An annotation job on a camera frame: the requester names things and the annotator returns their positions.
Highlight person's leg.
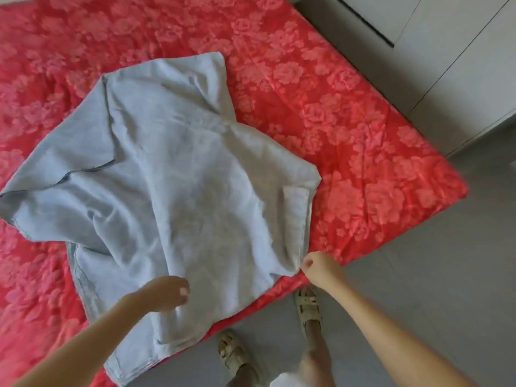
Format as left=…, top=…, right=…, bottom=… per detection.
left=228, top=362, right=264, bottom=387
left=298, top=322, right=336, bottom=387

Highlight person's right hand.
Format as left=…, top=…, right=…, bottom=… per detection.
left=300, top=250, right=349, bottom=292

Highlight blue-grey cloth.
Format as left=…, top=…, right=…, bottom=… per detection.
left=0, top=51, right=323, bottom=387

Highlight white wardrobe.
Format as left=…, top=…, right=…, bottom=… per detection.
left=334, top=0, right=516, bottom=156

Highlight person's left hand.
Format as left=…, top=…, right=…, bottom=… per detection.
left=135, top=275, right=191, bottom=313

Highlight beige strap sandal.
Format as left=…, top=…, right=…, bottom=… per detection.
left=292, top=284, right=324, bottom=340
left=216, top=328, right=259, bottom=381

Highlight person's white shorts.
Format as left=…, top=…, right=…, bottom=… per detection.
left=270, top=370, right=312, bottom=387

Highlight person's left leg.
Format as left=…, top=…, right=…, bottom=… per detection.
left=228, top=362, right=264, bottom=387

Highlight person's right leg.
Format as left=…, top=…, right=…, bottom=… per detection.
left=298, top=322, right=336, bottom=387

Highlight person's left forearm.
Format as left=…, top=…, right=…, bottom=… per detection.
left=16, top=294, right=158, bottom=387

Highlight red floral mattress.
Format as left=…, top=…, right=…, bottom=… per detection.
left=0, top=0, right=470, bottom=387

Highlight person's right forearm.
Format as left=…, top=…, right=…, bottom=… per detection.
left=326, top=278, right=478, bottom=387

